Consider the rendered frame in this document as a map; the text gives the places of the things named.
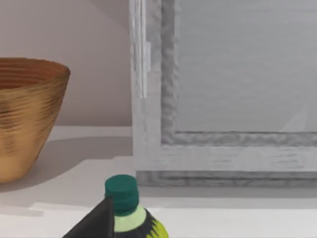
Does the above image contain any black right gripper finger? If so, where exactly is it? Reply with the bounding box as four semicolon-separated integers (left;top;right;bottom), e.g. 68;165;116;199
61;195;116;238

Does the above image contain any green bottle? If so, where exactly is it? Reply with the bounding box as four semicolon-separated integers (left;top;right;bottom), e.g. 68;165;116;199
105;174;170;238

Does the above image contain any grey cabinet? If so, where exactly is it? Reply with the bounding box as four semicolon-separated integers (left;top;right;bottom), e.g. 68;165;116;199
128;0;317;188

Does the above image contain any brown woven basket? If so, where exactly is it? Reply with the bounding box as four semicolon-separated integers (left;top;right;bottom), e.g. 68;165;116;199
0;57;71;183

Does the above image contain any grey cabinet door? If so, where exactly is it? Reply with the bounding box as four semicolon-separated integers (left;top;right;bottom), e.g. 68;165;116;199
160;0;317;147

